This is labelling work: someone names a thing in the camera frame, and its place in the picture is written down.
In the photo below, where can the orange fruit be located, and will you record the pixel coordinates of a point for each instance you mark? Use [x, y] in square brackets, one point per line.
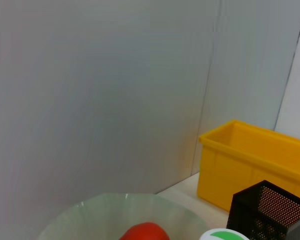
[145, 232]

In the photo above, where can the pale green glass fruit bowl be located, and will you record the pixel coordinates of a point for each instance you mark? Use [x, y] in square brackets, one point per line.
[90, 220]

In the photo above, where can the yellow plastic bin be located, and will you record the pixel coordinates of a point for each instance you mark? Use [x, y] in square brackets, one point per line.
[240, 170]

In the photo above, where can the black mesh pen holder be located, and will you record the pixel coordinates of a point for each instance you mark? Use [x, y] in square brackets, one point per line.
[245, 212]

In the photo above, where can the clear water bottle green label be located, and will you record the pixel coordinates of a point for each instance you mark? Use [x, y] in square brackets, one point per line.
[225, 235]

